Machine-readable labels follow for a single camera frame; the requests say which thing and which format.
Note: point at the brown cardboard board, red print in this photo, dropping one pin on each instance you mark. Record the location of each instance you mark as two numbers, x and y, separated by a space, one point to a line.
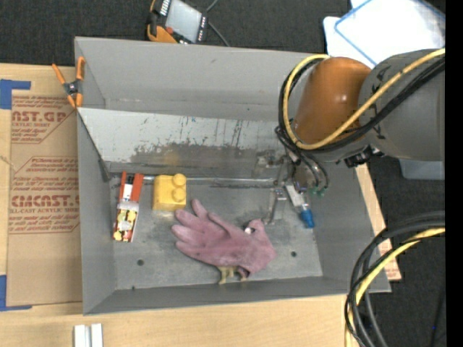
43 230

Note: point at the grey metal bin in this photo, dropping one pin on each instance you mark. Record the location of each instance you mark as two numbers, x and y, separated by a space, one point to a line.
202 85

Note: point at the orange and white packet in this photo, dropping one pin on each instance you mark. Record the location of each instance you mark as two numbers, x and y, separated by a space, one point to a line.
127 208

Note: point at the pale yellow small object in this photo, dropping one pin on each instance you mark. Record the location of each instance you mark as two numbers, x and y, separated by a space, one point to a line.
226 275

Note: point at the pink rubber glove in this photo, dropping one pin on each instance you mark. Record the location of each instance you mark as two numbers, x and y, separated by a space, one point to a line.
224 240

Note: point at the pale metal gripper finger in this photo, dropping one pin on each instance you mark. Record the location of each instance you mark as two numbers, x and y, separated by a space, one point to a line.
272 208
282 204

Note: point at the yellow toy building block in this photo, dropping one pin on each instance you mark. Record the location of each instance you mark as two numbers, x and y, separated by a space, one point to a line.
168 193

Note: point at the white tube with blue cap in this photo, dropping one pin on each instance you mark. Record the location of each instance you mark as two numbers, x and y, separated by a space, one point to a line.
307 218

